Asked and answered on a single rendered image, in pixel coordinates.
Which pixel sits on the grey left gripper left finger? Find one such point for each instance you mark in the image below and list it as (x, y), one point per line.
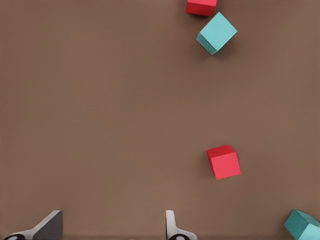
(49, 226)

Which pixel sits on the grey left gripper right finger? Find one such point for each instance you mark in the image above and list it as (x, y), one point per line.
(171, 225)

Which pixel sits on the red cube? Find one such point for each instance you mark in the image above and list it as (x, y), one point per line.
(200, 6)
(224, 164)

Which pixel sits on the teal cube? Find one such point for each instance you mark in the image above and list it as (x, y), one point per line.
(302, 225)
(218, 32)

